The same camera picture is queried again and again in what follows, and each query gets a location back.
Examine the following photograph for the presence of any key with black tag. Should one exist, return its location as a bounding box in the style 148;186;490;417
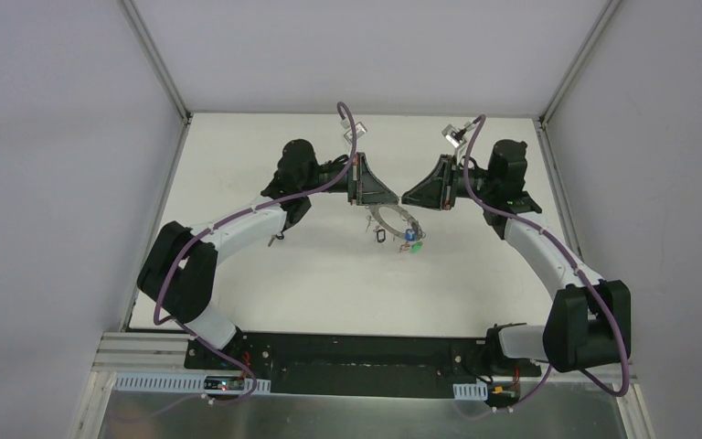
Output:
267;232;284;247

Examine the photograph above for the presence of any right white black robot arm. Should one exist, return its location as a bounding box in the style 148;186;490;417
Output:
401;140;632;375

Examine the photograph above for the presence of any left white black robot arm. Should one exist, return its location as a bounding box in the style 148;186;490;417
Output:
136;139;399;370

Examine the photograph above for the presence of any green key tag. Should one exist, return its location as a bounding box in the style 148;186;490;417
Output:
406;241;423;254

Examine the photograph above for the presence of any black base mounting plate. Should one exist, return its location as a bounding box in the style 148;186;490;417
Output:
184;332;542;399

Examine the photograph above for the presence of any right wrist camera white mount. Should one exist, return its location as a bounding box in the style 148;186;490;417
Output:
441;124;469;159

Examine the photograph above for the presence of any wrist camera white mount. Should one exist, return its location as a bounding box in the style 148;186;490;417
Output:
340;118;367;150
441;124;469;159

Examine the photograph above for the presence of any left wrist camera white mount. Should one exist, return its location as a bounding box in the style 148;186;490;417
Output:
340;118;367;150

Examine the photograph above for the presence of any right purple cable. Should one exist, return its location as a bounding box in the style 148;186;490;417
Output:
461;114;632;408

